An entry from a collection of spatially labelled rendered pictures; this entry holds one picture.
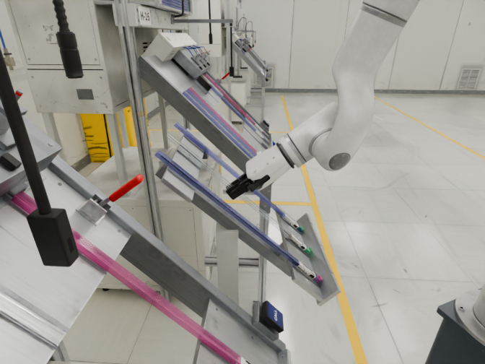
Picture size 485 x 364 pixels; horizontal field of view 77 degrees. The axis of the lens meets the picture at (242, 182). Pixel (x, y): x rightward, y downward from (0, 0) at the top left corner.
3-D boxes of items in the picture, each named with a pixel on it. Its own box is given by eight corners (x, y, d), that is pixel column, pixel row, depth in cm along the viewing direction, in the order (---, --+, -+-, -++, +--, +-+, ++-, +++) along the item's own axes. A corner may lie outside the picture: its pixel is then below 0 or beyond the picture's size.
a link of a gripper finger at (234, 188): (246, 175, 75) (225, 190, 77) (247, 181, 72) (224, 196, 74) (254, 185, 76) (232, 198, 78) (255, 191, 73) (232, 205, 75)
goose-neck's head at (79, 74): (87, 76, 34) (78, 31, 32) (79, 79, 32) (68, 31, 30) (72, 76, 34) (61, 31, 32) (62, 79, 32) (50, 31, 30)
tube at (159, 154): (316, 279, 78) (320, 276, 78) (317, 283, 77) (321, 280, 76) (155, 152, 62) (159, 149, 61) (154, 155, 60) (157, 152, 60)
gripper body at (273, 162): (278, 134, 77) (242, 159, 79) (284, 148, 68) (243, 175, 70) (293, 157, 80) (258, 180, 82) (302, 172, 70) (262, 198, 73)
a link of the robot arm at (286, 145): (283, 128, 76) (274, 136, 76) (290, 139, 68) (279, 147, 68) (302, 154, 79) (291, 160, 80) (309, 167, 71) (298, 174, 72)
